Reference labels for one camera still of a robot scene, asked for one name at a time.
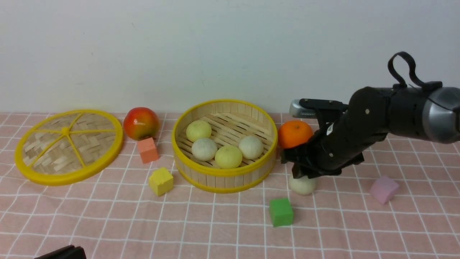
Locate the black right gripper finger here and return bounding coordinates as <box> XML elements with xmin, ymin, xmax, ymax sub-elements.
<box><xmin>280</xmin><ymin>143</ymin><xmax>317</xmax><ymax>166</ymax></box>
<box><xmin>292</xmin><ymin>162</ymin><xmax>323</xmax><ymax>179</ymax></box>

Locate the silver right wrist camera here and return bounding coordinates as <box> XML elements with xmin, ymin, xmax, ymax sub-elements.
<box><xmin>289</xmin><ymin>99</ymin><xmax>348</xmax><ymax>125</ymax></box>

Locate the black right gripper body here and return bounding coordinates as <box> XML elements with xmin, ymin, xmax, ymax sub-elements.
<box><xmin>305</xmin><ymin>120</ymin><xmax>388</xmax><ymax>177</ymax></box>

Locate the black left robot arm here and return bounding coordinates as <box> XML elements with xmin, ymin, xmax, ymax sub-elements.
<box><xmin>36</xmin><ymin>245</ymin><xmax>87</xmax><ymax>259</ymax></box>

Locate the green foam cube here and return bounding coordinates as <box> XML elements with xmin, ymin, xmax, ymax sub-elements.
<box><xmin>269</xmin><ymin>198</ymin><xmax>294</xmax><ymax>227</ymax></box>

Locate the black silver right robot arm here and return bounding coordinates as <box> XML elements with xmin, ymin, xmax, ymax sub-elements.
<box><xmin>280</xmin><ymin>87</ymin><xmax>460</xmax><ymax>179</ymax></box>

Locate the pink checkered tablecloth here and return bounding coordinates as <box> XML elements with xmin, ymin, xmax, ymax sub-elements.
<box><xmin>0</xmin><ymin>113</ymin><xmax>460</xmax><ymax>259</ymax></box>

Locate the red yellow apple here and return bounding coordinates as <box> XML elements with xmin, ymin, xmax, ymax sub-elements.
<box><xmin>123</xmin><ymin>107</ymin><xmax>161</xmax><ymax>141</ymax></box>

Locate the pink foam block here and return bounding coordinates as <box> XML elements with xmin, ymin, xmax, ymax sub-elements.
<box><xmin>370</xmin><ymin>176</ymin><xmax>400</xmax><ymax>205</ymax></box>

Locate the yellow bun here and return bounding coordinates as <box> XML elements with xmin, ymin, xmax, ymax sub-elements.
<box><xmin>186</xmin><ymin>120</ymin><xmax>212</xmax><ymax>142</ymax></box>
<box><xmin>214</xmin><ymin>145</ymin><xmax>243</xmax><ymax>169</ymax></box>

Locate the white bun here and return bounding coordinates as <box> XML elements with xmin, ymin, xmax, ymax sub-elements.
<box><xmin>191</xmin><ymin>138</ymin><xmax>218</xmax><ymax>161</ymax></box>
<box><xmin>238</xmin><ymin>136</ymin><xmax>263</xmax><ymax>160</ymax></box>
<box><xmin>289</xmin><ymin>176</ymin><xmax>317</xmax><ymax>196</ymax></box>

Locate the yellow rimmed bamboo steamer lid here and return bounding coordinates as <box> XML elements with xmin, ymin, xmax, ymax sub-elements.
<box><xmin>14</xmin><ymin>109</ymin><xmax>124</xmax><ymax>186</ymax></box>

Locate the yellow rimmed bamboo steamer tray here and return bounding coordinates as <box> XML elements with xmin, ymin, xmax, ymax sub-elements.
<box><xmin>171</xmin><ymin>99</ymin><xmax>278</xmax><ymax>193</ymax></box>

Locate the orange foam cube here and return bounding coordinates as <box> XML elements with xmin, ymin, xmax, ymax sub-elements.
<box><xmin>137</xmin><ymin>137</ymin><xmax>160</xmax><ymax>164</ymax></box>

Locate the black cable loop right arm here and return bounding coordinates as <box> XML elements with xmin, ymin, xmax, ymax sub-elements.
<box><xmin>387</xmin><ymin>51</ymin><xmax>443</xmax><ymax>91</ymax></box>

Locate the yellow foam cube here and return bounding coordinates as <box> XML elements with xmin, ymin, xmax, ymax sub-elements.
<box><xmin>148</xmin><ymin>167</ymin><xmax>174</xmax><ymax>196</ymax></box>

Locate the orange fruit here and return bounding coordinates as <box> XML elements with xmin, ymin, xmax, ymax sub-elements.
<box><xmin>278</xmin><ymin>120</ymin><xmax>313</xmax><ymax>149</ymax></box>

